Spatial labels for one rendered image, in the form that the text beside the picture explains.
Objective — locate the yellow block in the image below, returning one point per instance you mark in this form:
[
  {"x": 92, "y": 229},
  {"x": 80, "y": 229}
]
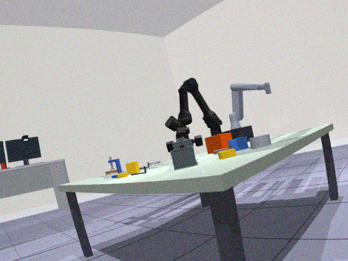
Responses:
[
  {"x": 132, "y": 167},
  {"x": 227, "y": 154}
]

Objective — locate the blue block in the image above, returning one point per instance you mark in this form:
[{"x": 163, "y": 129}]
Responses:
[{"x": 238, "y": 144}]

